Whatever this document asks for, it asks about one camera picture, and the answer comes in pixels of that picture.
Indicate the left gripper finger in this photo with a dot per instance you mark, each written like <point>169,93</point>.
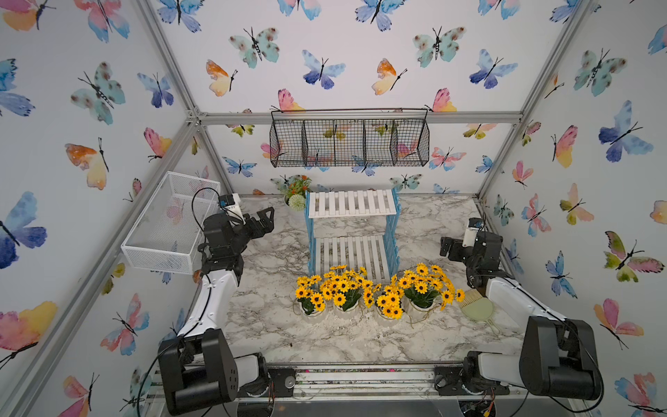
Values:
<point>267,214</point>
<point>259,229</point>

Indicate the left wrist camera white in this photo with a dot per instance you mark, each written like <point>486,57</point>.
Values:
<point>230,209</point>

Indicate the sunflower pot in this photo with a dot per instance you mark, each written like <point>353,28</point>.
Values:
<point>386,301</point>
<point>309,296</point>
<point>427,287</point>
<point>347,288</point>

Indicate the white mesh wall basket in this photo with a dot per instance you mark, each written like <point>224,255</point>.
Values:
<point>167,233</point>

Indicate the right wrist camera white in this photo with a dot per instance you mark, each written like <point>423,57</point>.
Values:
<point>474,225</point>

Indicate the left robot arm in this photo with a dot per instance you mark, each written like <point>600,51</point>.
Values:
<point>198,368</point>

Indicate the blue white slatted shelf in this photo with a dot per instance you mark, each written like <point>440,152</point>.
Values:
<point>356,229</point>

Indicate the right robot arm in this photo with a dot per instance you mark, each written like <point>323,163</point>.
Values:
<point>558,357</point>

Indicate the red green flower pot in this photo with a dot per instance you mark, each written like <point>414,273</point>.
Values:
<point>298,187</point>

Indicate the black wire wall basket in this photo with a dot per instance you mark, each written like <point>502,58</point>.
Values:
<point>336,138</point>

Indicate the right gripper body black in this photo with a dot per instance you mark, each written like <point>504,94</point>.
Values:
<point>473,266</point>

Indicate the green hand brush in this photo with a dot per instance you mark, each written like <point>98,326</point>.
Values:
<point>476,307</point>

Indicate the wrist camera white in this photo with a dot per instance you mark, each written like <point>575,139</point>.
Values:
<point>230,209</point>
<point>474,225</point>

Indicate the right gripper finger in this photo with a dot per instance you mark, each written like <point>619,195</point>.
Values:
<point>445,246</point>
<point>457,252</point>

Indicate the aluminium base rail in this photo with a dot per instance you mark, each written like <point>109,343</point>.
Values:
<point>376,382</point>

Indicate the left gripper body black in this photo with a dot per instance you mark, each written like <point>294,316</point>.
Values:
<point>241,237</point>

